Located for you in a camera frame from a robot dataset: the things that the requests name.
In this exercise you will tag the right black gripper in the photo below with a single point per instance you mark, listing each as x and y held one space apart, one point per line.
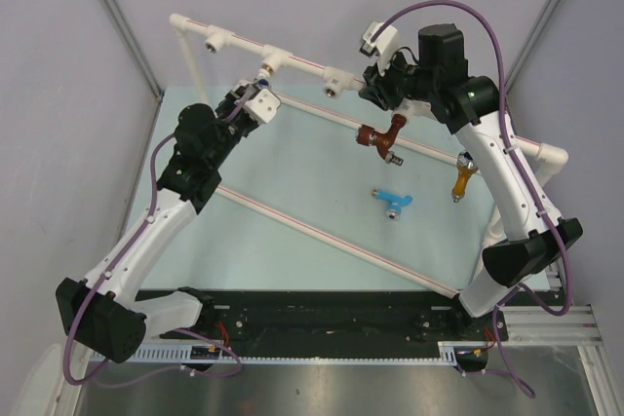
375 85

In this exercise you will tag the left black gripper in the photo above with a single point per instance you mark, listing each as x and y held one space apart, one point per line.
232 99

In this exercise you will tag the white water faucet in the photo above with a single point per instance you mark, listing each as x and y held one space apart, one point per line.
261 82

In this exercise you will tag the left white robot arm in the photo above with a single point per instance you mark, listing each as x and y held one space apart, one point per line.
101 310

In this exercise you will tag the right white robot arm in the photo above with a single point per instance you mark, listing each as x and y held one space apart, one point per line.
535 232

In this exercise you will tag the dark red water faucet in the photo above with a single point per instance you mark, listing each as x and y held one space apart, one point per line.
383 141

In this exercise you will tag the amber yellow water faucet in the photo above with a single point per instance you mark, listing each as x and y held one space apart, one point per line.
466 168

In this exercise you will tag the blue water faucet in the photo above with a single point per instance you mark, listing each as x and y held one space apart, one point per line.
394 203

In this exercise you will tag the light green table mat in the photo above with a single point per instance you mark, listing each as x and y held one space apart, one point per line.
313 170

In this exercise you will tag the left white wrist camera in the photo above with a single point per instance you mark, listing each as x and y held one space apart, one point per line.
263 107

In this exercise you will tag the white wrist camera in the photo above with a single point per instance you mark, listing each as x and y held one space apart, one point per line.
383 47
263 107

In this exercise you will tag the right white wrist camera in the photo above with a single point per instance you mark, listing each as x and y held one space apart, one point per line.
383 47

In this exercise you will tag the white PVC pipe frame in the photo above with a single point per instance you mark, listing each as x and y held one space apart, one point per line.
422 133

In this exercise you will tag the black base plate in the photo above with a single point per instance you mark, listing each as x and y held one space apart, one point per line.
366 325

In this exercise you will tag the aluminium extrusion rail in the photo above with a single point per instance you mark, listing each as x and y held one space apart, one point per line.
531 326

